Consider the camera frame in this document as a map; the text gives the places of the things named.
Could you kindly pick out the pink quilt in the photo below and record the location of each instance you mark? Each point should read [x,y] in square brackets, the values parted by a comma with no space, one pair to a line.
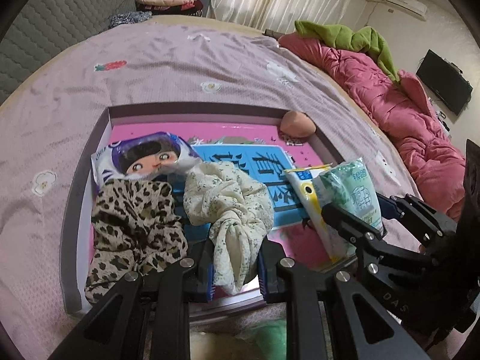
[403,112]

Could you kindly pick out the white air conditioner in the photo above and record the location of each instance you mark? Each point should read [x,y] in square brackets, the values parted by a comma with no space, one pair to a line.
[414,6]

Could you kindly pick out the yellow doll face packet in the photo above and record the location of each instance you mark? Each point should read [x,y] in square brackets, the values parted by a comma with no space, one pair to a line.
[301,181]

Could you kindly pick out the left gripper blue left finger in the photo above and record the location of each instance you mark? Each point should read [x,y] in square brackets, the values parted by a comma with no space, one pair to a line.
[207,271]

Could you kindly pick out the purple patterned bed sheet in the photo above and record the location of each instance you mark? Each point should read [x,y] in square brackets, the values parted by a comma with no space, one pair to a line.
[45,125]

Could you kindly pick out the pink and blue book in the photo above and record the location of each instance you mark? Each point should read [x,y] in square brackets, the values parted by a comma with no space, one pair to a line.
[135,225]

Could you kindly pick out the green blanket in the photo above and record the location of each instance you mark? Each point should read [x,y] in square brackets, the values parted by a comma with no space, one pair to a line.
[366,40]

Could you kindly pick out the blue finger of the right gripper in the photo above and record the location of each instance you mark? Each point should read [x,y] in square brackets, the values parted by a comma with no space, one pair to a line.
[349,227]
[390,207]

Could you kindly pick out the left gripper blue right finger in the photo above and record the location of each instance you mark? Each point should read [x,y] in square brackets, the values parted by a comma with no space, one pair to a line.
[267,272]

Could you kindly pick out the purple doll face packet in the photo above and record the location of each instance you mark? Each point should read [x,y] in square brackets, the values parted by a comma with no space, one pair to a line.
[143,158]

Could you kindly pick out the grey quilted headboard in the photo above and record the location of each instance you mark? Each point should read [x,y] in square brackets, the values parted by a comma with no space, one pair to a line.
[44,28]

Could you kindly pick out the purple cardboard box tray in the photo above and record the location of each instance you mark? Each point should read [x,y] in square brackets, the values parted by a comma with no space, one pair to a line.
[244,135]

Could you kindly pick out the blue patterned cloth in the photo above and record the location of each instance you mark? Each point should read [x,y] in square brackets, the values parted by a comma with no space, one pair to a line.
[133,17]

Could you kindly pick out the green sponge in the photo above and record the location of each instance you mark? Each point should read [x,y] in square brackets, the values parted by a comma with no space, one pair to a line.
[271,338]

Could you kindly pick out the leopard print scrunchie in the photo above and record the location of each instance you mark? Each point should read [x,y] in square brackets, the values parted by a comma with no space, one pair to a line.
[136,229]

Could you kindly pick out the green tissue pack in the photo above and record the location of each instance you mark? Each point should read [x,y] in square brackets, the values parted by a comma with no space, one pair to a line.
[349,186]

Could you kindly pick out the white floral scrunchie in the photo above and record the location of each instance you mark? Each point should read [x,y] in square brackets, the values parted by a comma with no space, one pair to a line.
[239,210]

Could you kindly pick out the peach makeup sponge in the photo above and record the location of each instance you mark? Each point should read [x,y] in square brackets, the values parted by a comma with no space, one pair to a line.
[296,124]

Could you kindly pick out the black wall television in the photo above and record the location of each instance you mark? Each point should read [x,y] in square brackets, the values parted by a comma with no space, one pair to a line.
[446,81]

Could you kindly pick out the teddy bear purple dress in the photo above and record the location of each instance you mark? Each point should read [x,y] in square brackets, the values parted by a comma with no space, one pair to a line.
[205,345]

